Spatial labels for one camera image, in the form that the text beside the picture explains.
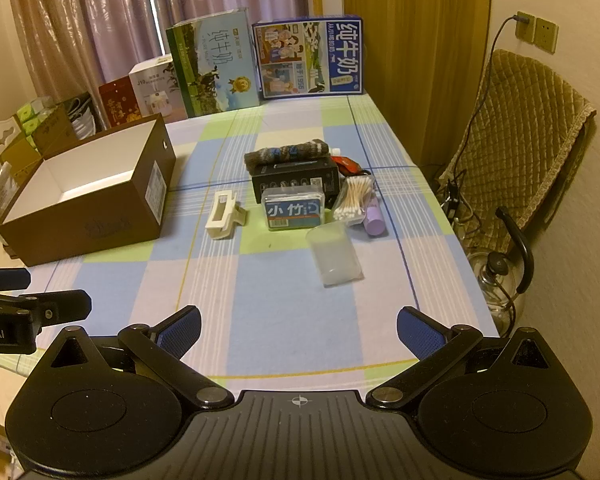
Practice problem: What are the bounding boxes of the clear plastic case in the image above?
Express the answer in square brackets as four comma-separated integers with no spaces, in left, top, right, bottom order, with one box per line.
[306,222,365,289]

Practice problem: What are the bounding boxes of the white humidifier box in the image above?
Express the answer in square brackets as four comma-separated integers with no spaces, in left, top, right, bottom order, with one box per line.
[128,53,187,124]

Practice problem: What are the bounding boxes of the wall socket plate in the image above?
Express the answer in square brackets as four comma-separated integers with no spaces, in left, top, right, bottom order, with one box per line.
[535,17,560,54]
[514,10,537,44]

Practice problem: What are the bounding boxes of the red snack packet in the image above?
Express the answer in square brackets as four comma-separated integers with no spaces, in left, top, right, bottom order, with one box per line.
[331,155,374,177]

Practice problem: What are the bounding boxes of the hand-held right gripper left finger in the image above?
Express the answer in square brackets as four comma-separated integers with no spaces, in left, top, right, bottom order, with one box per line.
[45,305,236,412]

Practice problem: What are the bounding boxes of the striped knit pouch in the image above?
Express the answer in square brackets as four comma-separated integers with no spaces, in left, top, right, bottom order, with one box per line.
[243,139,330,174]

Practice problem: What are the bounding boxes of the black and white bags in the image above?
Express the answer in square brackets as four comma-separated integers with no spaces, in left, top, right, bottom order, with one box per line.
[62,92,104,141]

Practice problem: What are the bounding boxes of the silver foil bag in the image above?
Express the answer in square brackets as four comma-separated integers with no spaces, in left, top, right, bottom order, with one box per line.
[0,162,19,222]

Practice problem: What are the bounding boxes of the purple curtain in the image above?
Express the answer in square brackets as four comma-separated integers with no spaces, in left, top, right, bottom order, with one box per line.
[5,0,344,111]

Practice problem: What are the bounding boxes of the black product box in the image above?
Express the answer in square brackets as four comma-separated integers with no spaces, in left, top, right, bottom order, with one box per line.
[251,156,342,205]

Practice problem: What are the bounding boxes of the checked tablecloth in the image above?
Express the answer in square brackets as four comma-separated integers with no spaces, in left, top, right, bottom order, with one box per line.
[0,95,504,387]

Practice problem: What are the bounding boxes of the stack of green tissue packs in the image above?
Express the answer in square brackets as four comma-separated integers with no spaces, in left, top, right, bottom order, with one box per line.
[17,99,56,137]

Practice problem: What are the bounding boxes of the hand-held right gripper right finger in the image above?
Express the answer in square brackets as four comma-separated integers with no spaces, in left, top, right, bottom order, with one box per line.
[365,305,556,413]

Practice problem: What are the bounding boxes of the large white box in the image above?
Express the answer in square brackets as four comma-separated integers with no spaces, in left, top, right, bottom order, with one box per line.
[0,112,177,267]

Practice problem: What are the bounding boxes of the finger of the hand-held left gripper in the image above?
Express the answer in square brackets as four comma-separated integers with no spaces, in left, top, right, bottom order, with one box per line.
[0,289,92,325]
[0,267,32,292]

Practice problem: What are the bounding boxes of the red gift box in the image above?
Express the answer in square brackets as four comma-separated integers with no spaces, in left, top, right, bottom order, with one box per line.
[98,79,142,129]

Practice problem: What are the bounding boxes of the chair with quilted cover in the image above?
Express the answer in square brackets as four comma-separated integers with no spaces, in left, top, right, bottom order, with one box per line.
[437,48,599,267]

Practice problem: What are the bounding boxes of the purple tube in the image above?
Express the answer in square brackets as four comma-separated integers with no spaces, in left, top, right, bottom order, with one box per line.
[363,195,387,237]

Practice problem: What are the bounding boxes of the black charger cable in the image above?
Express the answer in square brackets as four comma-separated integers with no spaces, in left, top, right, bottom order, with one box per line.
[439,15,520,227]

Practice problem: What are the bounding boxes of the clear blue-label floss box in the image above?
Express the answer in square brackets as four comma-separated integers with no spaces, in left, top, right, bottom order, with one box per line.
[260,185,327,233]

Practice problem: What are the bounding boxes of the yellow curtain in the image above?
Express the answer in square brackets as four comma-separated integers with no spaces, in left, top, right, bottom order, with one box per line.
[340,0,494,169]

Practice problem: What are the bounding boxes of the glass kettle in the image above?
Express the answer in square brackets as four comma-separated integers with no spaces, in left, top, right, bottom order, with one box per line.
[467,207,536,339]

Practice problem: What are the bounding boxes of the open brown carton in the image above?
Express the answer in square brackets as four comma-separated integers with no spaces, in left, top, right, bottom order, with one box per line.
[0,104,76,187]

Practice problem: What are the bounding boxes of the blue milk carton box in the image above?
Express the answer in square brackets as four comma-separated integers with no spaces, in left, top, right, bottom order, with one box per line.
[251,13,365,100]

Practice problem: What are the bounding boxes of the green milk carton box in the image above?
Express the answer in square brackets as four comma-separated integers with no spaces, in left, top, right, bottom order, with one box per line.
[165,8,261,120]

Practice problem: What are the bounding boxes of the white chair back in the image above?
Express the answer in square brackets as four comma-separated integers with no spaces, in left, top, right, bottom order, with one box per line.
[0,118,24,172]

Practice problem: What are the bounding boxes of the white hair clip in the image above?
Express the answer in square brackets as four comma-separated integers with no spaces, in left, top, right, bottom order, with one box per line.
[205,190,250,241]

